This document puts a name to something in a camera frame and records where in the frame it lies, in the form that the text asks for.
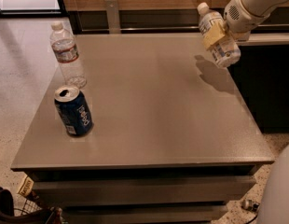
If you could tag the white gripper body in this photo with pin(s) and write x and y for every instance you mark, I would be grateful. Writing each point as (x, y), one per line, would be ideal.
(239, 19)

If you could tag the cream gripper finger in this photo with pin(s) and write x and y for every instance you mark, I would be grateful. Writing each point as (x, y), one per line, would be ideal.
(213, 33)
(242, 36)

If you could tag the clear bottle with blue label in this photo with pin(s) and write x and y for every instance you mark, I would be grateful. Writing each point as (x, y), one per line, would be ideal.
(226, 52)

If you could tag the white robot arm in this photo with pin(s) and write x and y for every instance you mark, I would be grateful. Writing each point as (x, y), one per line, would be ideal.
(263, 76)

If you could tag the clear bottle with red label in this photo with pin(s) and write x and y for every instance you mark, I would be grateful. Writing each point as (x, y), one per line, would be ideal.
(66, 52)

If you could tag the grey drawer cabinet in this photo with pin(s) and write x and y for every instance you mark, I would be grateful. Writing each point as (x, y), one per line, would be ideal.
(172, 140)

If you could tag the blue Pepsi soda can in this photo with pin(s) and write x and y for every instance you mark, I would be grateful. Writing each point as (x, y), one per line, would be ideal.
(73, 109)

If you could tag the small cream paper packet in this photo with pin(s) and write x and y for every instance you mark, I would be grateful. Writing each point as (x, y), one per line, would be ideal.
(26, 186)

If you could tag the left metal wall bracket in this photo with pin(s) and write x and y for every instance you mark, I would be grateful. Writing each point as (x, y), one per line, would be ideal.
(112, 14)

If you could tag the black and white striped handle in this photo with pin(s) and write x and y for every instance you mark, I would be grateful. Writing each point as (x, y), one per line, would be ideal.
(250, 205)

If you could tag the wire basket with black bag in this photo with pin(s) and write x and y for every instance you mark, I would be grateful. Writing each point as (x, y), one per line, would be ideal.
(33, 211)

